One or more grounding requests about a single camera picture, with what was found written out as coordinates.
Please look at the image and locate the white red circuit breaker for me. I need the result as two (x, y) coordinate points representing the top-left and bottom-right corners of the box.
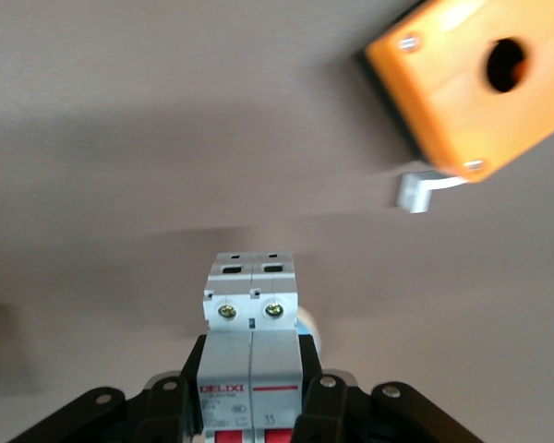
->
(196, 251), (302, 443)

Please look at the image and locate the orange button box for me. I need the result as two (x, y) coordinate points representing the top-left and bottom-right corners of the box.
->
(362, 0), (554, 185)

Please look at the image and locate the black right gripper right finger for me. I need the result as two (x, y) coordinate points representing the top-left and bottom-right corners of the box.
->
(293, 332), (484, 443)

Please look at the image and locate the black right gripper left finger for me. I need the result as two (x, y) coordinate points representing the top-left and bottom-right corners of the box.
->
(6, 332), (210, 443)

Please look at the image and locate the white curved plastic bracket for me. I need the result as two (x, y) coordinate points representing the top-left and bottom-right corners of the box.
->
(393, 169), (472, 215)

